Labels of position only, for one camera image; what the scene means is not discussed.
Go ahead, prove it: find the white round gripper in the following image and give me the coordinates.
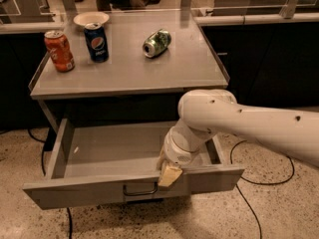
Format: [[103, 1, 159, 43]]
[[157, 128, 199, 187]]

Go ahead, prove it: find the grey top drawer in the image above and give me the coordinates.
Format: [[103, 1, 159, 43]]
[[23, 119, 244, 209]]

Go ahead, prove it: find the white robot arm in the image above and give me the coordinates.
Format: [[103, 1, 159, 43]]
[[157, 90, 319, 187]]

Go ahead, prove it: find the green crushed soda can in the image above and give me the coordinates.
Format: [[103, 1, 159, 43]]
[[143, 29, 171, 58]]

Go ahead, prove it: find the grey metal cabinet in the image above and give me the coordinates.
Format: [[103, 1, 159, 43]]
[[27, 9, 231, 134]]

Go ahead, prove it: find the blue pepsi can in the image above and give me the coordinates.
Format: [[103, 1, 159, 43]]
[[84, 22, 109, 63]]

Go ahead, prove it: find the orange soda can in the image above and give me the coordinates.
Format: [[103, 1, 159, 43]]
[[44, 30, 75, 73]]

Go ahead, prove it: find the white bowl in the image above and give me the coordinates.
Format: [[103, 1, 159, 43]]
[[73, 11, 110, 27]]

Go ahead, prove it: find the black floor cable right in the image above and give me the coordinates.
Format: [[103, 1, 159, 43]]
[[229, 139, 296, 239]]

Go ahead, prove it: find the black floor cable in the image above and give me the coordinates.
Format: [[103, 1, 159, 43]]
[[229, 139, 296, 239], [26, 128, 74, 239]]

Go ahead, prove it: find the black floor cable left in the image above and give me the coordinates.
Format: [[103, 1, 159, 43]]
[[26, 128, 74, 239]]

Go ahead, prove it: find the white horizontal rail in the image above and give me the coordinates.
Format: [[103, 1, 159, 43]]
[[194, 13, 319, 26]]

